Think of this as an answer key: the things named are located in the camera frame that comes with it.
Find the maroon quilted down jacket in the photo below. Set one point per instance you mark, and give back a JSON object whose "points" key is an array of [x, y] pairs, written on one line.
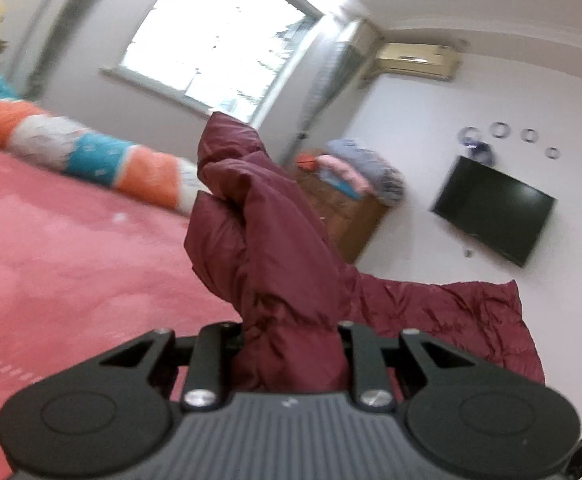
{"points": [[255, 242]]}

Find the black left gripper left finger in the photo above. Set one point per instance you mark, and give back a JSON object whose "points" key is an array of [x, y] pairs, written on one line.
{"points": [[110, 412]]}

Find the pink patterned bed sheet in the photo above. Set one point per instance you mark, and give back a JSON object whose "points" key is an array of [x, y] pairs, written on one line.
{"points": [[83, 269]]}

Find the bright window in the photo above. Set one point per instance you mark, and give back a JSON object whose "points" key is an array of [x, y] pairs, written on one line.
{"points": [[215, 55]]}

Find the beige wall air conditioner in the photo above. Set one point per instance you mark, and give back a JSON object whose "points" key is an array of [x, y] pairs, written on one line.
{"points": [[415, 60]]}

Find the colourful striped long bolster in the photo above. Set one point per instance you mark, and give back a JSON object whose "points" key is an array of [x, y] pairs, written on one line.
{"points": [[61, 144]]}

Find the grey striped curtain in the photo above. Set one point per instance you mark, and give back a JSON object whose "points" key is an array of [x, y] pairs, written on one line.
{"points": [[349, 53]]}

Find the brown wooden dresser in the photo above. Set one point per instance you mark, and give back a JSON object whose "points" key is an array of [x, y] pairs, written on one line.
{"points": [[350, 223]]}

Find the black wall television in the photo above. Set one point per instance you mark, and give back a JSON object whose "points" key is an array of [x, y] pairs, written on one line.
{"points": [[497, 210]]}

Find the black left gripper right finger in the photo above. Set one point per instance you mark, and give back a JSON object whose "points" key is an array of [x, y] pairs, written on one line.
{"points": [[466, 415]]}

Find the stacked folded bedding pile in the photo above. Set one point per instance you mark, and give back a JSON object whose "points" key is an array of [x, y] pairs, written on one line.
{"points": [[355, 170]]}

